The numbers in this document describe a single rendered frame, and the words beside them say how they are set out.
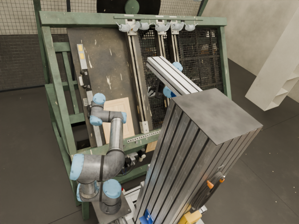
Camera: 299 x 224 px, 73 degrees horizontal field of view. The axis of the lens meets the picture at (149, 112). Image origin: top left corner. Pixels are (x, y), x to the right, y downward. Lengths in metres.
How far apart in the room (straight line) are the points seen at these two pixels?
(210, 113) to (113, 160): 0.49
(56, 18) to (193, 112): 1.50
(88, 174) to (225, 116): 0.62
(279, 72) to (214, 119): 4.38
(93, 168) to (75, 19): 1.37
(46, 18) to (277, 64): 4.36
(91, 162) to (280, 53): 4.58
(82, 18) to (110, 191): 1.42
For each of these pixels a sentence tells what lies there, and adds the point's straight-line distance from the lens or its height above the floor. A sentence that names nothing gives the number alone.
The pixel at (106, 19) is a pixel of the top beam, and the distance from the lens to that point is 2.06.
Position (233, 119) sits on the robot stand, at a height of 2.03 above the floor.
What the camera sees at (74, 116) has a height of 1.12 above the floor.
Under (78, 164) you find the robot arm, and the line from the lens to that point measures 0.96.
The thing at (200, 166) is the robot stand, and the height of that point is 1.90.
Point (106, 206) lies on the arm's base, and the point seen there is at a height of 1.11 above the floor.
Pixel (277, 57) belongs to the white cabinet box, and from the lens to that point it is 5.08.
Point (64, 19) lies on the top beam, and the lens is 1.96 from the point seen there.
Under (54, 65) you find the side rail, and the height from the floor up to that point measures 1.53.
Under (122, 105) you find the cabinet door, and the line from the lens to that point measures 2.07.
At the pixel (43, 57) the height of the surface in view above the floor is 1.25.
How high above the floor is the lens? 2.45
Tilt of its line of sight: 39 degrees down
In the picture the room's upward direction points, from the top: 14 degrees clockwise
